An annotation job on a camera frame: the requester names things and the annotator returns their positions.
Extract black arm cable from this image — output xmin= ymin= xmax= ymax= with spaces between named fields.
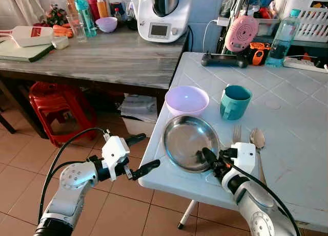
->
xmin=223 ymin=159 xmax=302 ymax=236
xmin=37 ymin=127 xmax=109 ymax=224

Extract white curtain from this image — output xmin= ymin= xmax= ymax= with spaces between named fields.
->
xmin=8 ymin=0 xmax=48 ymax=28

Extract metal spoon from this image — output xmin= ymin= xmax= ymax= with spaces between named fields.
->
xmin=249 ymin=127 xmax=268 ymax=186

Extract orange sauce bottle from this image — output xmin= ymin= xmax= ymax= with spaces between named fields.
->
xmin=96 ymin=0 xmax=110 ymax=19

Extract green cutting board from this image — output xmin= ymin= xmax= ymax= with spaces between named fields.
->
xmin=0 ymin=38 xmax=55 ymax=63

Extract white power strip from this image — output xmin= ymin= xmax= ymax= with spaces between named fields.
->
xmin=283 ymin=55 xmax=328 ymax=74

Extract round metal plate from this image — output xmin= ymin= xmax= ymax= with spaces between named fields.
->
xmin=162 ymin=115 xmax=221 ymax=174

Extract small flowering plant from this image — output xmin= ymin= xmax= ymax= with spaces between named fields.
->
xmin=44 ymin=4 xmax=70 ymax=27

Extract white storage box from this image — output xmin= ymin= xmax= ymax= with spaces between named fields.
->
xmin=119 ymin=94 xmax=159 ymax=138

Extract grey wooden table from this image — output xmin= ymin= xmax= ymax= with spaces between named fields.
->
xmin=0 ymin=26 xmax=191 ymax=139

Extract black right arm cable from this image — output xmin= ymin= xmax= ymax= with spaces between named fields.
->
xmin=223 ymin=159 xmax=302 ymax=236

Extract black game controller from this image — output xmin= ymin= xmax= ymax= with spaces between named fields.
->
xmin=200 ymin=51 xmax=250 ymax=69

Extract white box with red label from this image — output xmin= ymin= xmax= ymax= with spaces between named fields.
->
xmin=10 ymin=25 xmax=55 ymax=48

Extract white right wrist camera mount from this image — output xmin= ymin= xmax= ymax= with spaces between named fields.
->
xmin=230 ymin=142 xmax=257 ymax=176

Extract white plastic basket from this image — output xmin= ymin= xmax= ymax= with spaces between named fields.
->
xmin=278 ymin=0 xmax=328 ymax=43

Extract small purple bowl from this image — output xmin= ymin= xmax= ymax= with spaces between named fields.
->
xmin=95 ymin=16 xmax=119 ymax=34

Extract white charger cable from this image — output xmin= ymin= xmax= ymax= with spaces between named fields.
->
xmin=202 ymin=19 xmax=218 ymax=53

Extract pink round speaker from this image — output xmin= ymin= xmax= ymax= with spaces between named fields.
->
xmin=224 ymin=13 xmax=260 ymax=54

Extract red canister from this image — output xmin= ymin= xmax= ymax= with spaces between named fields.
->
xmin=87 ymin=0 xmax=101 ymax=22

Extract white plastic table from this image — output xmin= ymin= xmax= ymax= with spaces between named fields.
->
xmin=138 ymin=52 xmax=328 ymax=232

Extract small cream container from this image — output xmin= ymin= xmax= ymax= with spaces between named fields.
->
xmin=51 ymin=36 xmax=70 ymax=50

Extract teal cup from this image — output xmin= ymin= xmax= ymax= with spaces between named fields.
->
xmin=220 ymin=84 xmax=253 ymax=121

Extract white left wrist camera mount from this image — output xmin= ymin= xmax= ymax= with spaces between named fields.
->
xmin=101 ymin=136 xmax=130 ymax=182

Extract white kitchen cooking appliance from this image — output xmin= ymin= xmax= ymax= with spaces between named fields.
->
xmin=136 ymin=0 xmax=193 ymax=44

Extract orange and black device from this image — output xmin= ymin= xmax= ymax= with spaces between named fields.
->
xmin=249 ymin=42 xmax=272 ymax=67

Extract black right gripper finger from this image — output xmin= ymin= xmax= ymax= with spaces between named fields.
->
xmin=201 ymin=147 xmax=220 ymax=169

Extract white table leg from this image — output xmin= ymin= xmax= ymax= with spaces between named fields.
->
xmin=177 ymin=199 xmax=198 ymax=230

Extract orange carrots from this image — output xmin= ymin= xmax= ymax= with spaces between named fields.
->
xmin=51 ymin=24 xmax=75 ymax=38

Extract white charger plug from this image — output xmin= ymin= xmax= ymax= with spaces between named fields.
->
xmin=215 ymin=16 xmax=230 ymax=28

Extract large purple bowl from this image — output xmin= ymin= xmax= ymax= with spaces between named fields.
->
xmin=165 ymin=85 xmax=210 ymax=117

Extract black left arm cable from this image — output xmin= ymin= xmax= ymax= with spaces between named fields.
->
xmin=37 ymin=127 xmax=109 ymax=224

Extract clear blue water bottle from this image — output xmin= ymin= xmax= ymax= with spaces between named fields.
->
xmin=264 ymin=9 xmax=302 ymax=68

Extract clear drinking glass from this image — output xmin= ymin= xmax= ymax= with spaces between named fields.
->
xmin=67 ymin=13 xmax=88 ymax=42

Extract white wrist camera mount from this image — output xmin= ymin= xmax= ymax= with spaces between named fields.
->
xmin=230 ymin=142 xmax=257 ymax=176
xmin=101 ymin=136 xmax=130 ymax=182

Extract teal drinking bottle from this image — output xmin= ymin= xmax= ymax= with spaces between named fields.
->
xmin=75 ymin=0 xmax=97 ymax=38

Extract metal fork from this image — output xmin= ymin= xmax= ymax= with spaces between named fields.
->
xmin=232 ymin=124 xmax=242 ymax=144

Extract red plastic stool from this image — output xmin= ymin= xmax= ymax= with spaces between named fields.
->
xmin=28 ymin=81 xmax=98 ymax=147

